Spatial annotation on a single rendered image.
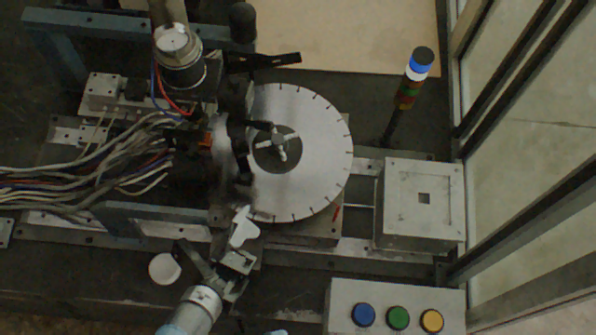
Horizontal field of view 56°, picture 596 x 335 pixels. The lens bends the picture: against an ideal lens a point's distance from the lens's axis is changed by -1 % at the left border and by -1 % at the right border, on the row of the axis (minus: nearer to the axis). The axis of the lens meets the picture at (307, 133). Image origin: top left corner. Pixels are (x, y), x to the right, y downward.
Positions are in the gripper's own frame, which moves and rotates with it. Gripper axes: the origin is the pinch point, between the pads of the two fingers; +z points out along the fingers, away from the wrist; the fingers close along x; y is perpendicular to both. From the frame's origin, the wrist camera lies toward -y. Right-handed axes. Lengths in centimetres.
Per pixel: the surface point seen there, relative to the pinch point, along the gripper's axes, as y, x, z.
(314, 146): 7.5, 17.3, 15.2
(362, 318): 31.1, -1.2, -7.0
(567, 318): 110, -51, 81
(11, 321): -69, -99, 13
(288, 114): -0.9, 19.6, 19.1
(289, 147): 2.8, 16.5, 12.0
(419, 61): 21, 44, 18
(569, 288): 52, 37, -21
